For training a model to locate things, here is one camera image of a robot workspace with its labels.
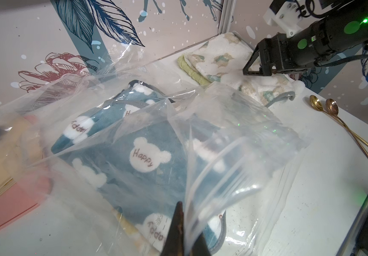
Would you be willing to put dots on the pink tray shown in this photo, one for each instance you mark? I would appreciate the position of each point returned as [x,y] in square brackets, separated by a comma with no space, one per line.
[24,196]

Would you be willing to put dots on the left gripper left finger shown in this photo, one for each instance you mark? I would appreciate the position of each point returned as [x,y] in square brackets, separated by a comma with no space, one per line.
[174,243]

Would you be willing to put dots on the teal bear print blanket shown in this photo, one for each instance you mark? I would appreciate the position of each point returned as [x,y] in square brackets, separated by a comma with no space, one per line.
[128,151]

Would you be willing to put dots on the clear plastic vacuum bag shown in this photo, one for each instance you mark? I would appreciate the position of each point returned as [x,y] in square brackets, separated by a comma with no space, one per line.
[234,200]

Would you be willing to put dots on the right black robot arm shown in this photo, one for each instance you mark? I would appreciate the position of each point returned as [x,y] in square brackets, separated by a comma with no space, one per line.
[310,40]

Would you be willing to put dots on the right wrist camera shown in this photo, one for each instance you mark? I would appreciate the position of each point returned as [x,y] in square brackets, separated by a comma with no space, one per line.
[291,17]

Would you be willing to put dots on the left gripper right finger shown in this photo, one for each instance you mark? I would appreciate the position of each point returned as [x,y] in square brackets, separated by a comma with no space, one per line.
[200,247]

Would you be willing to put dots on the beige wooden cutting board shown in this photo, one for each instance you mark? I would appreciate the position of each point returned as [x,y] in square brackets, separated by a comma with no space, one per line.
[11,152]

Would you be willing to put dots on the white patterned blanket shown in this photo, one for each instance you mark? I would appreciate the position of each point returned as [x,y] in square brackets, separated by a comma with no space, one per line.
[222,60]

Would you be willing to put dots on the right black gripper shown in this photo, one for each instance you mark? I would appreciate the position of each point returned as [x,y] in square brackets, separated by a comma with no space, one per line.
[275,58]

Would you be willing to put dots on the green fleece blanket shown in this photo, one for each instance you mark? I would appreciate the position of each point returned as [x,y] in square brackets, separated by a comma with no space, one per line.
[192,72]

